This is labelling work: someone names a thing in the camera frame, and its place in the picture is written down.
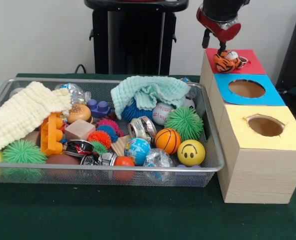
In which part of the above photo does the black cable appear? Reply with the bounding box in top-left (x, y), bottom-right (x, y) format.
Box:
top-left (74, 63), bottom-right (86, 75)

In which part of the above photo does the dark green table cloth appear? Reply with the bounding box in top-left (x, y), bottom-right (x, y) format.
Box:
top-left (0, 72), bottom-right (296, 240)

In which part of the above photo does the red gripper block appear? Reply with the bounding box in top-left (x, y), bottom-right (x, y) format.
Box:
top-left (196, 6), bottom-right (242, 55)

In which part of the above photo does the clear mesh bin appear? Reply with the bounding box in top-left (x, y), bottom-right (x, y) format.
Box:
top-left (0, 77), bottom-right (225, 187)

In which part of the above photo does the toy hamburger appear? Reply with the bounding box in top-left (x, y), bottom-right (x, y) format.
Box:
top-left (67, 103), bottom-right (92, 124)

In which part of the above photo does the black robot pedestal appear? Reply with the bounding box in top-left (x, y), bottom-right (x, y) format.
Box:
top-left (84, 0), bottom-right (190, 75)

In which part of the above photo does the blue globe ball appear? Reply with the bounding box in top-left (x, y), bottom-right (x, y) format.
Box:
top-left (124, 137), bottom-right (151, 166)

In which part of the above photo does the yellow plastic ball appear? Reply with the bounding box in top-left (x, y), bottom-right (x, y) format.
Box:
top-left (177, 139), bottom-right (206, 167)

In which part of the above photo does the small orange basketball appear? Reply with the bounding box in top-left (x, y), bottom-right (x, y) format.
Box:
top-left (154, 128), bottom-right (182, 155)

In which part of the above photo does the green spiky rubber ball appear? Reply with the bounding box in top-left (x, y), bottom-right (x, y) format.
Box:
top-left (2, 139), bottom-right (48, 165)
top-left (164, 106), bottom-right (204, 141)

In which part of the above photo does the orange toy building block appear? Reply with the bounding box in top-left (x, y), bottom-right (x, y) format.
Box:
top-left (40, 112), bottom-right (64, 156)

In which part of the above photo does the wooden box with three holes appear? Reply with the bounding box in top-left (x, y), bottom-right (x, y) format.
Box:
top-left (199, 47), bottom-right (296, 205)

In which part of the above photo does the cream waffle cloth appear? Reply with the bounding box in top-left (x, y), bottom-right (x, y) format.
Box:
top-left (0, 81), bottom-right (73, 160)

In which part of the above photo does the orange striped tiger plush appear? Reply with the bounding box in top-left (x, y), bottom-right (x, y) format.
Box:
top-left (213, 49), bottom-right (249, 74)

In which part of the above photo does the mint green waffle cloth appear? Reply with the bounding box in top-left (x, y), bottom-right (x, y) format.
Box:
top-left (110, 75), bottom-right (191, 120)

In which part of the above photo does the white baseball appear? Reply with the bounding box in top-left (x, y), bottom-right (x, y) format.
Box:
top-left (152, 102), bottom-right (175, 125)

